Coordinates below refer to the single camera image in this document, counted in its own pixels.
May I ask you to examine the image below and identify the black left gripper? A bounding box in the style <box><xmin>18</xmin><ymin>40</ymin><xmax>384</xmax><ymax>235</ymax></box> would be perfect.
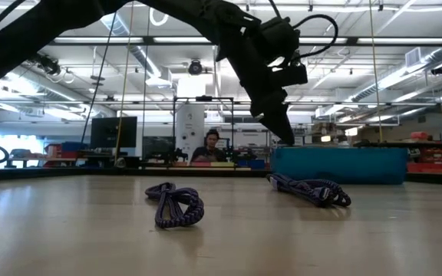
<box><xmin>243</xmin><ymin>62</ymin><xmax>296</xmax><ymax>147</ymax></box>

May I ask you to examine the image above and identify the blue plastic bin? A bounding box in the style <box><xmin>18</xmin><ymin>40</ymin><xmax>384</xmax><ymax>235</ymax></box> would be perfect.
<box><xmin>269</xmin><ymin>146</ymin><xmax>409</xmax><ymax>186</ymax></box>

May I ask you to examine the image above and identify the purple braided USB-C cable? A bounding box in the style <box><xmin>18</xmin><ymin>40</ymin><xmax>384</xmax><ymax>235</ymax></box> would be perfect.
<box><xmin>144</xmin><ymin>181</ymin><xmax>206</xmax><ymax>230</ymax></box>
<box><xmin>266</xmin><ymin>172</ymin><xmax>352</xmax><ymax>209</ymax></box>

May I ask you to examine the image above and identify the blue storage bin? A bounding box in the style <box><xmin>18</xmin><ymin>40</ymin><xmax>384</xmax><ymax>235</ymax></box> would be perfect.
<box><xmin>61</xmin><ymin>141</ymin><xmax>91</xmax><ymax>153</ymax></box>
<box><xmin>236</xmin><ymin>159</ymin><xmax>266</xmax><ymax>170</ymax></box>

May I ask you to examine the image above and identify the person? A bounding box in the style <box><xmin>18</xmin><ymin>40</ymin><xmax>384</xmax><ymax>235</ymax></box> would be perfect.
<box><xmin>189</xmin><ymin>129</ymin><xmax>228</xmax><ymax>163</ymax></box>

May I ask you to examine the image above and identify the white column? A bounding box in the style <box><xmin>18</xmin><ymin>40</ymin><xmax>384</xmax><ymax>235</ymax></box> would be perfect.
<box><xmin>175</xmin><ymin>103</ymin><xmax>206</xmax><ymax>161</ymax></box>

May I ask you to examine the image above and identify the round black ceiling device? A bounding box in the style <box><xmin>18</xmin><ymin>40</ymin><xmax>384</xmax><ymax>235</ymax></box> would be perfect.
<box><xmin>187</xmin><ymin>58</ymin><xmax>204</xmax><ymax>77</ymax></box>

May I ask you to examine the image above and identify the black storage shelf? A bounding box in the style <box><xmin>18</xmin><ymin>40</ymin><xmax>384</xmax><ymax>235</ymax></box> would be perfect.
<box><xmin>353</xmin><ymin>140</ymin><xmax>442</xmax><ymax>181</ymax></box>

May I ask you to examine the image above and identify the small dark monitor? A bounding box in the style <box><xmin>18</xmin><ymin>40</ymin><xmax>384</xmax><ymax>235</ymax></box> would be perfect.
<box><xmin>142</xmin><ymin>136</ymin><xmax>176</xmax><ymax>159</ymax></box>

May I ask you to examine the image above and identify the white vent box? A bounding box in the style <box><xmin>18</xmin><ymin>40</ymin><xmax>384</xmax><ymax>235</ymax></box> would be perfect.
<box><xmin>404</xmin><ymin>46</ymin><xmax>423</xmax><ymax>69</ymax></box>

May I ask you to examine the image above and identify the red storage bin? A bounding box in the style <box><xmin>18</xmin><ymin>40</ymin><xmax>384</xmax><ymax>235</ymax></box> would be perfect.
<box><xmin>45</xmin><ymin>143</ymin><xmax>77</xmax><ymax>168</ymax></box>
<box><xmin>407</xmin><ymin>161</ymin><xmax>442</xmax><ymax>174</ymax></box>

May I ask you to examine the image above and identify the large black monitor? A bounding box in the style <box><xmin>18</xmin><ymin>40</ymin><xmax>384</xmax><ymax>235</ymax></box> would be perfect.
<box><xmin>90</xmin><ymin>116</ymin><xmax>138</xmax><ymax>150</ymax></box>

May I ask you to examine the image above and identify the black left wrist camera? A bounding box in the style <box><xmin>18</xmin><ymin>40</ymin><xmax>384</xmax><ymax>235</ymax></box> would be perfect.
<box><xmin>272</xmin><ymin>63</ymin><xmax>308</xmax><ymax>87</ymax></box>

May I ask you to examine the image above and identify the black metal gantry frame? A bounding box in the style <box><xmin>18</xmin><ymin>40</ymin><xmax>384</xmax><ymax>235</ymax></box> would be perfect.
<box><xmin>172</xmin><ymin>94</ymin><xmax>235</xmax><ymax>164</ymax></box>

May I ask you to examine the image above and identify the overhead frame light bar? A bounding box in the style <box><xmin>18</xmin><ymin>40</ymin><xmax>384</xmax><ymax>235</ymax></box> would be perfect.
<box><xmin>51</xmin><ymin>35</ymin><xmax>442</xmax><ymax>47</ymax></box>

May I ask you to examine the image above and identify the black left camera cable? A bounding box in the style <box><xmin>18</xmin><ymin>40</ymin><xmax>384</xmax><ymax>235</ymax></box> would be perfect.
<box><xmin>269</xmin><ymin>0</ymin><xmax>339</xmax><ymax>62</ymax></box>

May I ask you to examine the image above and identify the white cable ring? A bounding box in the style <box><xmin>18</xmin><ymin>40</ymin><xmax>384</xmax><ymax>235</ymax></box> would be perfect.
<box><xmin>149</xmin><ymin>6</ymin><xmax>170</xmax><ymax>28</ymax></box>

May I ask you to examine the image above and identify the black hanging cable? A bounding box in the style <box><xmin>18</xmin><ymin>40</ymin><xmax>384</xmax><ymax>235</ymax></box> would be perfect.
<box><xmin>81</xmin><ymin>11</ymin><xmax>117</xmax><ymax>143</ymax></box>

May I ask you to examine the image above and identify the black aluminium table frame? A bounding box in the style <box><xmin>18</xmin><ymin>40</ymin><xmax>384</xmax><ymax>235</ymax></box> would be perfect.
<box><xmin>0</xmin><ymin>164</ymin><xmax>442</xmax><ymax>187</ymax></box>

